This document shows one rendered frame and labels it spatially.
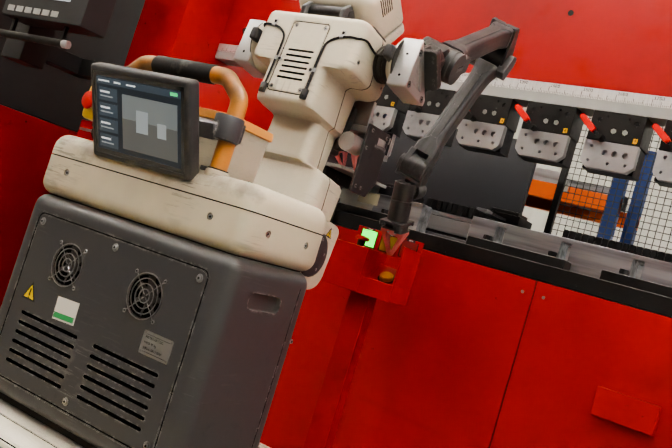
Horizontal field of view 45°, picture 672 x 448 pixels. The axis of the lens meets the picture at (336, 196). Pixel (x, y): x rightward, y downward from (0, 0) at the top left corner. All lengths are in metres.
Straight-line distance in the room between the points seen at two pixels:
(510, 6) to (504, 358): 1.08
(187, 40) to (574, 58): 1.46
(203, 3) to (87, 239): 1.80
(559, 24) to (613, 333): 0.94
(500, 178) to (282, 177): 1.40
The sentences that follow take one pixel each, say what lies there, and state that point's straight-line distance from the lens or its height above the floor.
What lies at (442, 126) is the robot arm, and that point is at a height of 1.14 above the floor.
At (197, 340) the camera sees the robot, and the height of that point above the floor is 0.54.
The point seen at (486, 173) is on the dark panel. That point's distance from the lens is 3.09.
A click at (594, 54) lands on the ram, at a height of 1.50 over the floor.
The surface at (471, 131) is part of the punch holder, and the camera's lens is 2.53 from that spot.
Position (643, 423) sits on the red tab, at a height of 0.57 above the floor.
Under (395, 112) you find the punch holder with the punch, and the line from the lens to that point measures 2.70.
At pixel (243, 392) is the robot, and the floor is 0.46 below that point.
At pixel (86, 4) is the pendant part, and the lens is 3.07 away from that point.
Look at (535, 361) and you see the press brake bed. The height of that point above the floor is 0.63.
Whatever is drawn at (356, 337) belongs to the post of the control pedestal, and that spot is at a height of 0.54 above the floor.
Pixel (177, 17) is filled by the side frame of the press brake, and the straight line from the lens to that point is 3.20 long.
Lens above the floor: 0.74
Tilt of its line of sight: 4 degrees up
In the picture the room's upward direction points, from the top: 17 degrees clockwise
